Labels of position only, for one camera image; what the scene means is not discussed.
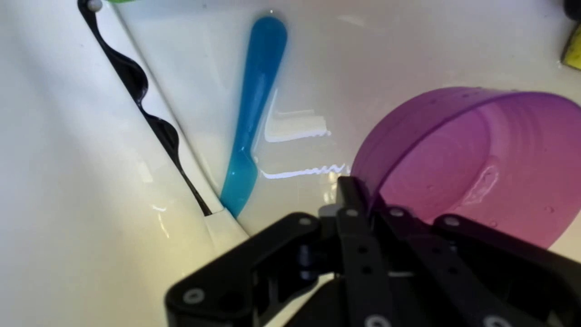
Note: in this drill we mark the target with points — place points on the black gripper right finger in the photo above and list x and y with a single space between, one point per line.
459 266

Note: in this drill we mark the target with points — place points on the blue plastic spoon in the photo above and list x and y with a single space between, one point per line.
256 97

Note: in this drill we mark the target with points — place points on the purple plastic bowl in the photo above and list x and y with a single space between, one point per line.
483 151

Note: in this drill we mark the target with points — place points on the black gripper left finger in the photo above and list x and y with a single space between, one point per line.
356 255

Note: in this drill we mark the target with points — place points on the yellow sponge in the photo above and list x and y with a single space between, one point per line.
572 51

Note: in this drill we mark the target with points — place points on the white kitchen sink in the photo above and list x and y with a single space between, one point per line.
363 48

